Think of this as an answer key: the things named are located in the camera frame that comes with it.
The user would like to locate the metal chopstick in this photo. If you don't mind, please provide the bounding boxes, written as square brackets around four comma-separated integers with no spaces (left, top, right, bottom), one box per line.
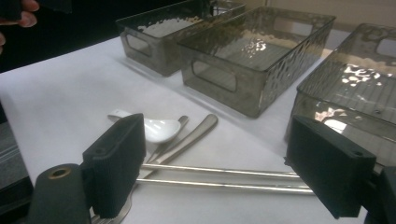
[139,163,302,179]
[134,177,316,196]

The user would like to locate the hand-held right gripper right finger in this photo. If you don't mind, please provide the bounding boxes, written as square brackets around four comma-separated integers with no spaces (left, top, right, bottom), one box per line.
[284,114,378,220]

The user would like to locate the metal utensil handles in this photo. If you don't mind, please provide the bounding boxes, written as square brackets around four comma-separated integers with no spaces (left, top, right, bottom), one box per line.
[90,113,219,224]

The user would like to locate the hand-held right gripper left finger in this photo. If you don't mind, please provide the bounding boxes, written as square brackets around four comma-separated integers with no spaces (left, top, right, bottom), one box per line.
[81,113,148,219]

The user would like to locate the metal spoon handles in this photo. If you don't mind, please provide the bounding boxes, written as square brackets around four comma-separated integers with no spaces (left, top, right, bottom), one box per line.
[146,115,191,164]

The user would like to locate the white ceramic spoon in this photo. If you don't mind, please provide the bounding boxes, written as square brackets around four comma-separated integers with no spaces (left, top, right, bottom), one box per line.
[106,108,182,145]

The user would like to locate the smoky translucent plastic bin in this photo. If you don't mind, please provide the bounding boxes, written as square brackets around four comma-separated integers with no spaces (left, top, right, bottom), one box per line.
[177,6,337,119]
[283,21,396,169]
[115,0,248,78]

